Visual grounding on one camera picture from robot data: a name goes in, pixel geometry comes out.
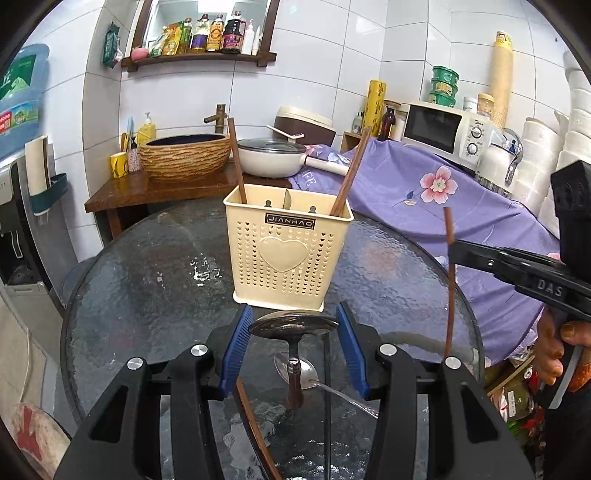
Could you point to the printed round stool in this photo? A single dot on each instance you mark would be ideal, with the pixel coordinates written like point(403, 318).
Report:
point(39, 443)

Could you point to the pink bowl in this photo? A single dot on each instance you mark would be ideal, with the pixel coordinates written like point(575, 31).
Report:
point(139, 54)

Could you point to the green hanging packet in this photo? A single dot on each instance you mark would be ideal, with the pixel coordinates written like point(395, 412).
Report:
point(113, 46)

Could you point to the person's right forearm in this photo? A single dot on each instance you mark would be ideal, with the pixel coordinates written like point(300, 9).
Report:
point(572, 438)

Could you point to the white squeeze bottle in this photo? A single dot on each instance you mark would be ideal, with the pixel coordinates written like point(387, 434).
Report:
point(249, 39)

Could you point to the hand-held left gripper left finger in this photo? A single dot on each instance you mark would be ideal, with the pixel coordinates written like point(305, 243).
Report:
point(235, 350)

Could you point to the yellow soap dispenser bottle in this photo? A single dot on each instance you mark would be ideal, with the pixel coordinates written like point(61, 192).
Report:
point(147, 131)

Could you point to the dark soy sauce bottle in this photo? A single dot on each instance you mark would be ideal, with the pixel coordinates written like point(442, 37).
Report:
point(233, 33)

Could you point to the white rice paddle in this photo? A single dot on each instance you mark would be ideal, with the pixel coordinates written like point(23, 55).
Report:
point(286, 132)

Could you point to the blue and yellow toothbrushes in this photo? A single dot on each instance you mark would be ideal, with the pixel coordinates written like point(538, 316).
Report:
point(127, 134)

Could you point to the green-label bottle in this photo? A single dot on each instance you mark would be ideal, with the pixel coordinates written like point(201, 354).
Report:
point(185, 37)

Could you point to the small white bottle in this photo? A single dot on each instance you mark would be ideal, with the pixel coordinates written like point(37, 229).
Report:
point(358, 123)

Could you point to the yellow wrap roll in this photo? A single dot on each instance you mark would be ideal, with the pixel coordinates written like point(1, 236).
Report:
point(374, 106)

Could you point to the white pan with glass lid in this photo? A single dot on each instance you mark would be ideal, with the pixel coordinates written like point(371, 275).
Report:
point(268, 159)

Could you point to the tall stack of paper cups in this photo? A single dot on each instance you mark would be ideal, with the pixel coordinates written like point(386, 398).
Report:
point(501, 78)

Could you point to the white microwave oven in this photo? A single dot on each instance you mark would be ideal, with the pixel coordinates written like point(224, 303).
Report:
point(434, 124)

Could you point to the black chopstick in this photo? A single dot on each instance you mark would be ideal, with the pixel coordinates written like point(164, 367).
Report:
point(327, 415)

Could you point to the stacks of white paper bowls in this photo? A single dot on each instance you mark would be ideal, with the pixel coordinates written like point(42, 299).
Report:
point(554, 147)

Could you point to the white paper cup sleeve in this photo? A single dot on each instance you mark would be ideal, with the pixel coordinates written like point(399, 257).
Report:
point(38, 164)

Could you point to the grey water dispenser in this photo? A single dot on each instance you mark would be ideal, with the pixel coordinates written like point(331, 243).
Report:
point(23, 240)

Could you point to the yellow seasoning packets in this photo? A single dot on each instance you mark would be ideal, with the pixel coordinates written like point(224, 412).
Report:
point(166, 41)

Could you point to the wooden framed mirror shelf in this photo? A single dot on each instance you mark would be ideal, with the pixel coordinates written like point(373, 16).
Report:
point(198, 57)

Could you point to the small wooden box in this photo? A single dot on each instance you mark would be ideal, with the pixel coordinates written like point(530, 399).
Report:
point(352, 141)

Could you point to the dark wooden counter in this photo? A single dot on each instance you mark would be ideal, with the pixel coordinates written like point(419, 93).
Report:
point(120, 196)

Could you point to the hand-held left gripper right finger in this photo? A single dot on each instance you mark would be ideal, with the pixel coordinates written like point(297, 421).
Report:
point(351, 350)

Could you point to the bronze faucet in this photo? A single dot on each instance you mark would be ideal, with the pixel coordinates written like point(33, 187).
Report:
point(220, 117)

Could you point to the yellow-label sauce bottle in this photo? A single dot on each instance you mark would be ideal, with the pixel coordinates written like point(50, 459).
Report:
point(215, 34)

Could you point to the yellow-lidded jar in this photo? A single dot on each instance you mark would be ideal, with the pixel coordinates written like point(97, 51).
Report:
point(485, 105)

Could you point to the round glass table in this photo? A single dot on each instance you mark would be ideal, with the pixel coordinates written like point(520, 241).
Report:
point(152, 300)

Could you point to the beige cloth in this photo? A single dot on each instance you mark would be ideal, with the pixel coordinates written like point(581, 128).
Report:
point(14, 346)

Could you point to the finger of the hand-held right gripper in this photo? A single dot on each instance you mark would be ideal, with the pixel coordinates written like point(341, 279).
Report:
point(498, 272)
point(508, 256)

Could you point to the brown glass bottle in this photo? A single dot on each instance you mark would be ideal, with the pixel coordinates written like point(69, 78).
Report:
point(387, 123)

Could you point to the all-steel spoon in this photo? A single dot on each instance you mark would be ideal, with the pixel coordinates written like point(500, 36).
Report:
point(308, 371)

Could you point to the yellow mug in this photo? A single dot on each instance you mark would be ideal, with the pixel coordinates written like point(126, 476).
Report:
point(119, 165)

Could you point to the purple floral cloth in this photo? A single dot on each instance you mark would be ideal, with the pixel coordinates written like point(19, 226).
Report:
point(485, 217)

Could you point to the thin white tube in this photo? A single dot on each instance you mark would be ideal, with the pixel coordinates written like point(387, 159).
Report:
point(257, 40)

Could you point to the teal cup holder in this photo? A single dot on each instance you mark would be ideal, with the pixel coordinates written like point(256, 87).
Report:
point(53, 198)

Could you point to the person's right hand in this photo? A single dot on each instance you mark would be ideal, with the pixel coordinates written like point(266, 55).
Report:
point(547, 350)

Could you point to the cream plastic utensil holder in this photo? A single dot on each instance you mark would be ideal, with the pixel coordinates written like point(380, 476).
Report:
point(281, 258)

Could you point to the brown wooden chopstick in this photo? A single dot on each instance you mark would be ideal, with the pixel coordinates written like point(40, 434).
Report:
point(236, 161)
point(351, 175)
point(450, 300)
point(251, 415)

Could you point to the brown and cream rice cooker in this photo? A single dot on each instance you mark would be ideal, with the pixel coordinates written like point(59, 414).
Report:
point(304, 122)

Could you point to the colourful plastic bags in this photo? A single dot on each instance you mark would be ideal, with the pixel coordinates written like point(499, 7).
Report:
point(512, 392)

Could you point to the woven-look sink basin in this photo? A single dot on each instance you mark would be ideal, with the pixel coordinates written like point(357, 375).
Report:
point(184, 159)

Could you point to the white electric kettle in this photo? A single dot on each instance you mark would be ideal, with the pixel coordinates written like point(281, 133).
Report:
point(496, 166)

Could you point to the blue water jug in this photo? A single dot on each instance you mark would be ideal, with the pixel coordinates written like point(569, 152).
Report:
point(21, 101)

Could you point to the glass jar with lid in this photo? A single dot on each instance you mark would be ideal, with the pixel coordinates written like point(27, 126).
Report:
point(402, 117)

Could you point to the cooking oil bottle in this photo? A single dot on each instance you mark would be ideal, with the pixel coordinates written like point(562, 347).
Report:
point(199, 34)

